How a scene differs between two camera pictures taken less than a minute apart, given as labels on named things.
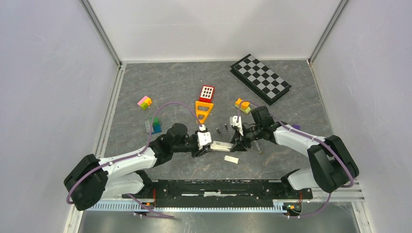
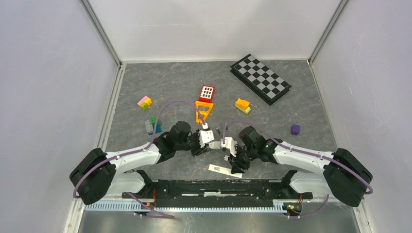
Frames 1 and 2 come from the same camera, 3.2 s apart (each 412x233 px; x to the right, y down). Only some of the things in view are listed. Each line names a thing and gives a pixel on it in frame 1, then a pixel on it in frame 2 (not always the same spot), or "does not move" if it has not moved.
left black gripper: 198,153 does not move
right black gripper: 239,140 to 237,165
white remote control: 220,146 does not move
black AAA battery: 218,131 does not move
